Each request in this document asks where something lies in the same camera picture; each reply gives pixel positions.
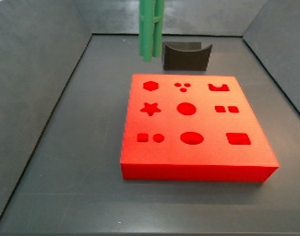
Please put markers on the green three prong object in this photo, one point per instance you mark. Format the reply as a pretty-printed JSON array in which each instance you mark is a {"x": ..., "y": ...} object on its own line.
[{"x": 150, "y": 25}]

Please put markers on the dark grey curved block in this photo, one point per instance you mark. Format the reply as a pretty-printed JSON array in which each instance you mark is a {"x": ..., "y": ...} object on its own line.
[{"x": 187, "y": 56}]

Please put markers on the red shape sorter board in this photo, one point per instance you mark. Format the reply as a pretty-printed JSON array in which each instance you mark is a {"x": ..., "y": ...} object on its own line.
[{"x": 192, "y": 131}]

